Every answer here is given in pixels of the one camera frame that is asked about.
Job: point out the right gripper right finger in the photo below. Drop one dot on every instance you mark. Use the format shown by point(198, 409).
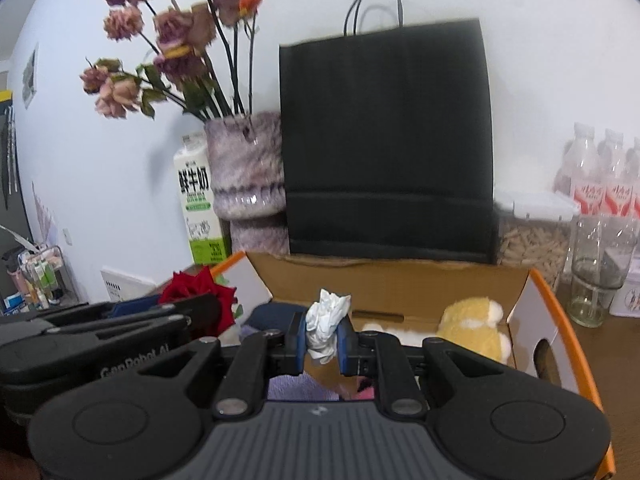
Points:
point(381, 358)

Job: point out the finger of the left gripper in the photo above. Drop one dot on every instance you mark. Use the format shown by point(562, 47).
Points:
point(150, 333)
point(82, 313)

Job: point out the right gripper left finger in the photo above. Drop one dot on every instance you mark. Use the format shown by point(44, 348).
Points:
point(261, 357)

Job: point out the red artificial rose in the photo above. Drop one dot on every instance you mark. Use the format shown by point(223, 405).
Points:
point(200, 294)

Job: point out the white tissue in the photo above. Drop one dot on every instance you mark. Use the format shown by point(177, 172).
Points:
point(322, 319)

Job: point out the purple towel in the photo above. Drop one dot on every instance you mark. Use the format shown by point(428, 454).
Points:
point(318, 383)

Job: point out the red orange cardboard box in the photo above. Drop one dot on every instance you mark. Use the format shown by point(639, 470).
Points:
point(538, 417)

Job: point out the dark blue case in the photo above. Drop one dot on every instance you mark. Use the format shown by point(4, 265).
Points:
point(273, 316)

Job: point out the white green milk carton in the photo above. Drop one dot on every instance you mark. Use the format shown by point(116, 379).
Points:
point(203, 229)

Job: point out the yellow white plush toy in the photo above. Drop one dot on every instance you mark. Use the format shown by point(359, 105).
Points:
point(472, 323)

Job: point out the purple ceramic vase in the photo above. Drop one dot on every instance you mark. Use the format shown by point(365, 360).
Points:
point(245, 156)

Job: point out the clear container with pellets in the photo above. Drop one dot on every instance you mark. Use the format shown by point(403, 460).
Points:
point(534, 230)

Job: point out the black paper shopping bag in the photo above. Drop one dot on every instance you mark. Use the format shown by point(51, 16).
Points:
point(387, 143)

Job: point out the empty clear glass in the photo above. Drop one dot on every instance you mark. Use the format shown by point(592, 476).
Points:
point(601, 258)

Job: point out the white floral tin box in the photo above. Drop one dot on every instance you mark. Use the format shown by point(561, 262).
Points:
point(626, 302)

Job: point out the dried pink rose bouquet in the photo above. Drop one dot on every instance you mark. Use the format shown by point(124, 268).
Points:
point(195, 64)

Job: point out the left water bottle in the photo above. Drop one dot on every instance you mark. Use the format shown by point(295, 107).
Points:
point(580, 174)

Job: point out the water bottle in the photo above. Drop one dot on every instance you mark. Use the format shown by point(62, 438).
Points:
point(633, 175)
point(617, 189)
point(580, 174)

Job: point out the middle water bottle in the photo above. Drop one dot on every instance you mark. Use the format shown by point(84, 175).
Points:
point(617, 189)

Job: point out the right water bottle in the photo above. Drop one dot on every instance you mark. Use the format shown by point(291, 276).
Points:
point(633, 175)

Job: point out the wire rack with items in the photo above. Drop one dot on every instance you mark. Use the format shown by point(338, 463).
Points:
point(39, 273)

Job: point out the white booklet against wall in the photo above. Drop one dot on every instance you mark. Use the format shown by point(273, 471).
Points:
point(122, 286)

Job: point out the wall poster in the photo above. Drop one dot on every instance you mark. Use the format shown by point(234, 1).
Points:
point(29, 80)

